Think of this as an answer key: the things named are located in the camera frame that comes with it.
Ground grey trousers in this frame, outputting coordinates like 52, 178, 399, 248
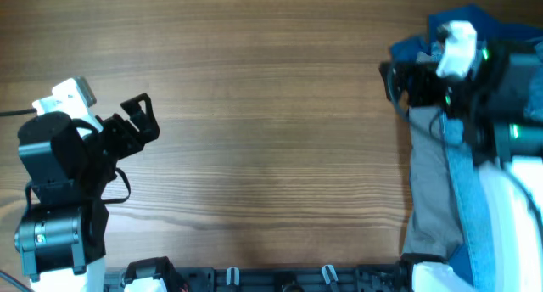
400, 50, 466, 259

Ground dark blue garment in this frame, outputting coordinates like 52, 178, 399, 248
389, 4, 542, 61

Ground light blue denim jeans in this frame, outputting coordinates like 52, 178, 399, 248
430, 39, 543, 292

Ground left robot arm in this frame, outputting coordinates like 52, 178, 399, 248
14, 93, 160, 291

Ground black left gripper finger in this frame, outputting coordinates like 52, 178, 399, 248
120, 93, 153, 126
133, 110, 160, 144

